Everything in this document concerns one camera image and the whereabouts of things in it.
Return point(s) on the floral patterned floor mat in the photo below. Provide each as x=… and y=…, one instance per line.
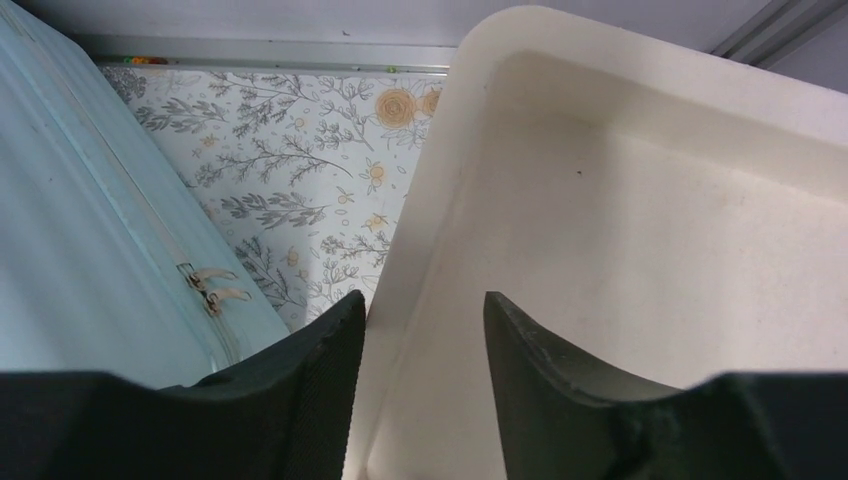
x=304, y=175

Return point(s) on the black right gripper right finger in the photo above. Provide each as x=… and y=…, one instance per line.
x=563, y=413

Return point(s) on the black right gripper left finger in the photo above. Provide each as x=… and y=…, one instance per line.
x=283, y=413

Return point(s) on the light blue ribbed suitcase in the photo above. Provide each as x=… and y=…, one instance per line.
x=108, y=263

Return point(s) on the white three-drawer storage cabinet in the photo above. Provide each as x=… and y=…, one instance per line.
x=671, y=212

